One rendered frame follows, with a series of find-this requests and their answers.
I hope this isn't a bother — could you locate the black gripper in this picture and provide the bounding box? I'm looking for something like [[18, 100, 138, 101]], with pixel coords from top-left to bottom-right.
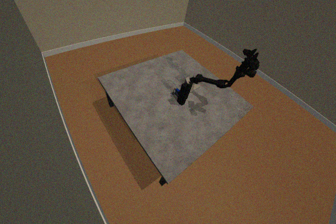
[[241, 49, 259, 70]]

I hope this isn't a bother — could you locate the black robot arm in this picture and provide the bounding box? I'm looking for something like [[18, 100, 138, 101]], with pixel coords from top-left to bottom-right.
[[190, 64, 257, 88]]

